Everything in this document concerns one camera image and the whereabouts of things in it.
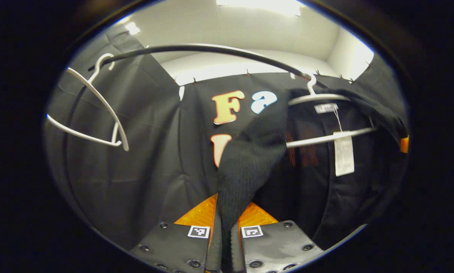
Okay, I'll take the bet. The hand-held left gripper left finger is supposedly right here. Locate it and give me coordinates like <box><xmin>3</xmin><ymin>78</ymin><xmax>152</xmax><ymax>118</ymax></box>
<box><xmin>130</xmin><ymin>193</ymin><xmax>222</xmax><ymax>273</ymax></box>

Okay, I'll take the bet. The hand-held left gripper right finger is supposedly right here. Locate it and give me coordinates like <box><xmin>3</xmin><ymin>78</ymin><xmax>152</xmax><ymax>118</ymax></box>
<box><xmin>231</xmin><ymin>201</ymin><xmax>324</xmax><ymax>273</ymax></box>

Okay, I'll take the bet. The black jacket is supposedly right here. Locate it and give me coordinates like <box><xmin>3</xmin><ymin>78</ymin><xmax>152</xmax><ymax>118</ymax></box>
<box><xmin>215</xmin><ymin>87</ymin><xmax>409</xmax><ymax>273</ymax></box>

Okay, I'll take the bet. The white clothes hanger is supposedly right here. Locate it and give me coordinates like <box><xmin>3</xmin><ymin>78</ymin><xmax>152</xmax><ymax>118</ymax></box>
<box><xmin>46</xmin><ymin>53</ymin><xmax>130</xmax><ymax>152</ymax></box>
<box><xmin>286</xmin><ymin>74</ymin><xmax>378</xmax><ymax>148</ymax></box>

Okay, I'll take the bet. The black backdrop cloth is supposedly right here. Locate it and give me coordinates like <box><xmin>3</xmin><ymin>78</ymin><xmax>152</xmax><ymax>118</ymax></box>
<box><xmin>43</xmin><ymin>23</ymin><xmax>407</xmax><ymax>253</ymax></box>

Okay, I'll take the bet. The long ceiling light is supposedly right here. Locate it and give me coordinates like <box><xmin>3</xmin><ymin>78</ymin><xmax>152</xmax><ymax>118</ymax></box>
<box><xmin>215</xmin><ymin>0</ymin><xmax>302</xmax><ymax>17</ymax></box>

